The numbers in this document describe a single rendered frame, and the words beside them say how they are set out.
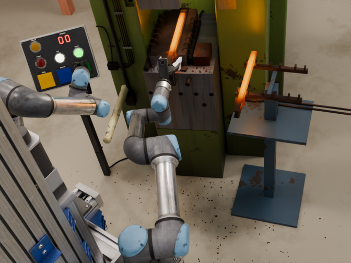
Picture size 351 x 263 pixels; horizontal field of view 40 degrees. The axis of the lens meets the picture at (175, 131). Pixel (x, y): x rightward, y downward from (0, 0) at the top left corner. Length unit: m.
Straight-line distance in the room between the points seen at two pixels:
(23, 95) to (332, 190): 2.04
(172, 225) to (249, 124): 0.91
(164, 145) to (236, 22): 0.87
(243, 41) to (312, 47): 1.60
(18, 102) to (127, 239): 0.64
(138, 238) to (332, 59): 2.67
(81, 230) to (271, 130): 1.13
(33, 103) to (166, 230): 0.68
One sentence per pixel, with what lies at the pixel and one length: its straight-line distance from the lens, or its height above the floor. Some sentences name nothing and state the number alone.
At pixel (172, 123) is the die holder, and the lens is 2.86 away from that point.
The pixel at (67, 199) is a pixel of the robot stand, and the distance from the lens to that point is 1.73.
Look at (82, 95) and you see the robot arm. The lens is 2.20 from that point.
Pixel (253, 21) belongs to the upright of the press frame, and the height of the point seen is 1.10.
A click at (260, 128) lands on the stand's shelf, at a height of 0.72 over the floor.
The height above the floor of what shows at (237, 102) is 1.00.
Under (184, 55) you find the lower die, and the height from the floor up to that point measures 0.99.
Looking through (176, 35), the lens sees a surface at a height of 1.01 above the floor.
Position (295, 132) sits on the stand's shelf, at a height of 0.72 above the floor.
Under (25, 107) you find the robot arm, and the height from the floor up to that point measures 1.41.
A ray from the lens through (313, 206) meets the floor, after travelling 3.11.
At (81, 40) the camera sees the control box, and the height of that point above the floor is 1.14.
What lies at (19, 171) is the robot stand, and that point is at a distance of 1.42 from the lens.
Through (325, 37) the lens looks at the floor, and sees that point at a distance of 4.28.
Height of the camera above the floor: 2.57
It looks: 47 degrees down
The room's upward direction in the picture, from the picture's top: 11 degrees counter-clockwise
